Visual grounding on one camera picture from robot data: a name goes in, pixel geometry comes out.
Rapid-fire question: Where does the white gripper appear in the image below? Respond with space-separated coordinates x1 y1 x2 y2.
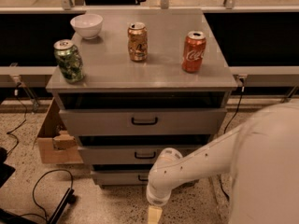
146 188 171 224

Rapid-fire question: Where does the grey bottom drawer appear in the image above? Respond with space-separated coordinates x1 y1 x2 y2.
91 169 150 187

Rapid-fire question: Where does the grey drawer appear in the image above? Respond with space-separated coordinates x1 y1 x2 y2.
60 108 226 136
91 169 150 187
77 144 213 166

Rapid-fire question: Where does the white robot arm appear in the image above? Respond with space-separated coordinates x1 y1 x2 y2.
147 102 299 224

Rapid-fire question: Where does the grey middle drawer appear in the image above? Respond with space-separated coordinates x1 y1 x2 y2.
77 144 213 166

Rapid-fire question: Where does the grey top drawer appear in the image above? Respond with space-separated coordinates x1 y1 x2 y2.
60 108 226 136

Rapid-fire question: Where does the grey drawer cabinet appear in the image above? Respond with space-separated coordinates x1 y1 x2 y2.
45 8 238 189

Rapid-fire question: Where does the black stand leg left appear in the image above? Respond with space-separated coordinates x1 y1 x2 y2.
47 188 77 224

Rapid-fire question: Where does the cardboard box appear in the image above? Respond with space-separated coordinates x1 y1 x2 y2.
36 100 82 164

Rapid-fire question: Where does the red Coca-Cola can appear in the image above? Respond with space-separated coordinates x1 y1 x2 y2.
182 31 206 73

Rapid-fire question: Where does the green soda can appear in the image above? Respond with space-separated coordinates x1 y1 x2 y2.
53 39 84 83

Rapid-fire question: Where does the gold soda can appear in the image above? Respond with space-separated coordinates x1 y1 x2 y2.
127 22 148 62

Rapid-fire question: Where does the white bowl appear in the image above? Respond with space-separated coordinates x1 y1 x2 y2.
70 13 104 39

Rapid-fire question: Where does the grey metal railing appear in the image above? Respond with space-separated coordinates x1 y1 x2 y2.
0 0 299 15

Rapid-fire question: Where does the black cable left floor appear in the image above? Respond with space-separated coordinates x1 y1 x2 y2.
18 168 75 222

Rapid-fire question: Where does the black cable right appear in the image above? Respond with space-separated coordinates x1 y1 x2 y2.
218 81 246 202

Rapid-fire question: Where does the black cable left wall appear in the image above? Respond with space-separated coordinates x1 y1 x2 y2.
5 81 29 156

